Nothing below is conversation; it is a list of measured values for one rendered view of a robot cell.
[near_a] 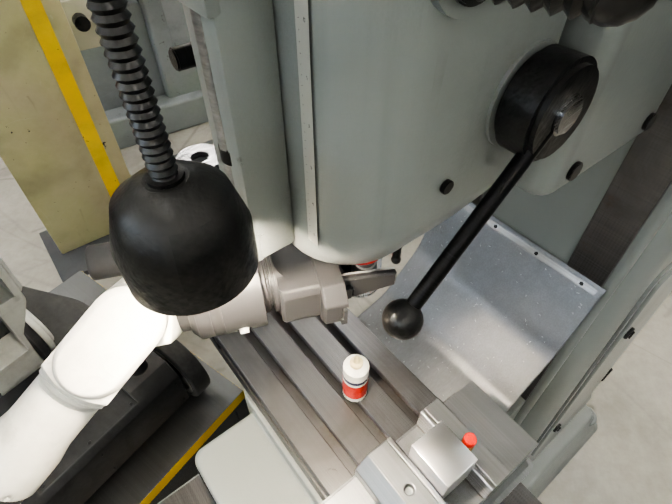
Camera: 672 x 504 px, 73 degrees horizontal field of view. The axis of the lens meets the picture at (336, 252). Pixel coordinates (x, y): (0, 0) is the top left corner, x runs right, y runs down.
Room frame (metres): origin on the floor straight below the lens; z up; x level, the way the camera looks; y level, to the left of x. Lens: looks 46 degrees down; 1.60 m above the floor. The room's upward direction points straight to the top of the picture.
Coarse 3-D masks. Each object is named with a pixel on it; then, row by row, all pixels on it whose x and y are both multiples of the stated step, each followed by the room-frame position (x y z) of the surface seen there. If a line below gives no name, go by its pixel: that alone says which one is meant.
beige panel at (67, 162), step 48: (0, 0) 1.63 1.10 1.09; (48, 0) 1.72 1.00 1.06; (0, 48) 1.59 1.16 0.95; (48, 48) 1.68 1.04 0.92; (0, 96) 1.55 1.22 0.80; (48, 96) 1.63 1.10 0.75; (96, 96) 1.74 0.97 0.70; (0, 144) 1.49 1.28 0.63; (48, 144) 1.59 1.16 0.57; (96, 144) 1.69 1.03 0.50; (48, 192) 1.53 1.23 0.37; (96, 192) 1.64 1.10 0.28; (48, 240) 1.58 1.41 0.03; (96, 240) 1.58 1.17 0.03
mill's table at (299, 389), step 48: (240, 336) 0.46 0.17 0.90; (288, 336) 0.46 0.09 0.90; (336, 336) 0.47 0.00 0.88; (288, 384) 0.38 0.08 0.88; (336, 384) 0.38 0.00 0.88; (384, 384) 0.38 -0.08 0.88; (288, 432) 0.28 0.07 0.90; (336, 432) 0.28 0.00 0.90; (384, 432) 0.28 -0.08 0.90; (336, 480) 0.21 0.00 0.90
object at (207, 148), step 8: (200, 144) 0.77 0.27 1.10; (208, 144) 0.77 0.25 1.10; (184, 152) 0.74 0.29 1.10; (192, 152) 0.74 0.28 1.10; (200, 152) 0.75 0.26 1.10; (208, 152) 0.74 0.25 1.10; (192, 160) 0.73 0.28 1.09; (200, 160) 0.74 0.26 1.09; (208, 160) 0.72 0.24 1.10; (216, 160) 0.72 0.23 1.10
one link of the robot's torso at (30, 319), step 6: (30, 318) 0.62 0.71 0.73; (36, 318) 0.63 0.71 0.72; (30, 324) 0.60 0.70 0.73; (36, 324) 0.60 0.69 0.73; (42, 324) 0.62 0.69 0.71; (36, 330) 0.59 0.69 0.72; (42, 330) 0.60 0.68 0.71; (48, 330) 0.61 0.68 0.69; (42, 336) 0.59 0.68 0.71; (48, 336) 0.59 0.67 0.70; (48, 342) 0.58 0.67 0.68
